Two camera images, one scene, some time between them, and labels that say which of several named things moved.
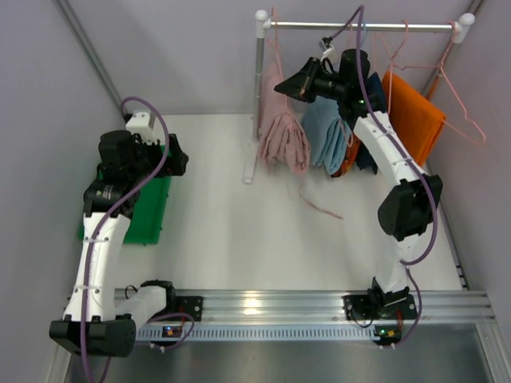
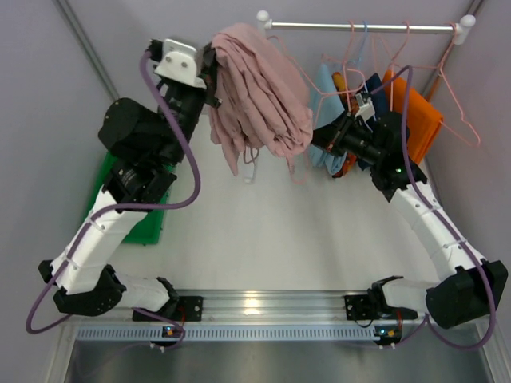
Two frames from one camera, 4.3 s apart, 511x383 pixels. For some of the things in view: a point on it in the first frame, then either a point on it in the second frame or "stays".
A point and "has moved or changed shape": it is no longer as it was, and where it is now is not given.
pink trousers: x=283 y=137 has moved or changed shape
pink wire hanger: x=273 y=13 -> x=345 y=74
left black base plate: x=192 y=306 stays
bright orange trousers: x=417 y=124 stays
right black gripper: x=312 y=78 -> x=335 y=136
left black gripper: x=172 y=155 -> x=208 y=74
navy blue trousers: x=377 y=93 stays
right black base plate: x=362 y=308 stays
